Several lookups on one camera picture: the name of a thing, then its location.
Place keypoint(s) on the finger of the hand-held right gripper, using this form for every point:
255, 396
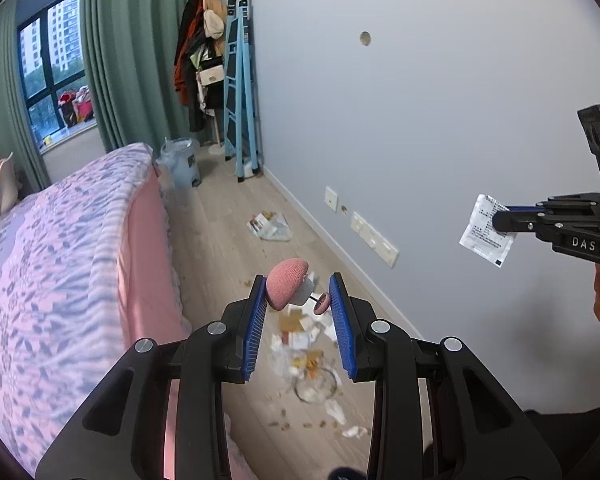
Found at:
522, 208
510, 221

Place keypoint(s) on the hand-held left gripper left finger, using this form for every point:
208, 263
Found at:
256, 332

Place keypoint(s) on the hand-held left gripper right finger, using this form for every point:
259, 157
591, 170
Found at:
342, 330

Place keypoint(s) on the white paper packet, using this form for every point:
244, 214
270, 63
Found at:
480, 215

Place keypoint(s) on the pink knitted mushroom toy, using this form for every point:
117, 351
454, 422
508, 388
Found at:
285, 282

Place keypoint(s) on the printed plastic wrapper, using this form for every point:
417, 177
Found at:
270, 227

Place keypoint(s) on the grey bin with plastic liner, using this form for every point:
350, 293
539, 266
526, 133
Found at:
180, 170

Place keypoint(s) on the crumpled white tissue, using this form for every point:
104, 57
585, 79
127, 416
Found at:
282, 357
354, 431
336, 411

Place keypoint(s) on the brown cardboard piece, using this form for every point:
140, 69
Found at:
295, 325

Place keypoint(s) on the orange peel pieces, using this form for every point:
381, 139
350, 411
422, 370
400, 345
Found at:
310, 362

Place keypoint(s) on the clear plastic container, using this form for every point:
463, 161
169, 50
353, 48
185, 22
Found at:
320, 387

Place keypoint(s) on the long white socket panel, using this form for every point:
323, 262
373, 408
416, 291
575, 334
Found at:
375, 240

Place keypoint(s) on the scattered nut shells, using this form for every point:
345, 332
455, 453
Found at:
284, 426

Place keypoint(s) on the pink bed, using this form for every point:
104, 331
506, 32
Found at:
147, 270

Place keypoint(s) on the black printed slipper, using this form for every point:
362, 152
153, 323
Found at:
345, 474

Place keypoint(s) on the purple floral blanket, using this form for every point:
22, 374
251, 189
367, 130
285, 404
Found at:
55, 270

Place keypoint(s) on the black garment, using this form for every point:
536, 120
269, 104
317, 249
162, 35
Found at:
212, 97

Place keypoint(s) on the white handbag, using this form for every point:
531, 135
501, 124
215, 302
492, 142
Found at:
211, 77

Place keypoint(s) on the orange jacket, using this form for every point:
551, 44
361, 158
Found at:
182, 67

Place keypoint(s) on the light green garment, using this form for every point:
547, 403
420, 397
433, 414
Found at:
200, 55

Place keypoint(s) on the white chair wooden legs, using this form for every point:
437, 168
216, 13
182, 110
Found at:
11, 185

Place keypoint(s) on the colourful clothes pile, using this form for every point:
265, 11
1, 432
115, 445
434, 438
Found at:
75, 105

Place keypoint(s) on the green curtain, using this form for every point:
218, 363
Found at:
130, 50
5, 85

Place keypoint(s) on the beige plush hat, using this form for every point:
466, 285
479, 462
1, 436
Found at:
214, 20

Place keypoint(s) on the black coat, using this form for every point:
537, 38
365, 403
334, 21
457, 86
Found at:
192, 10

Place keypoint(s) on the dark framed window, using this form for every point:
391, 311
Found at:
45, 50

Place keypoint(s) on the white wall socket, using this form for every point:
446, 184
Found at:
331, 198

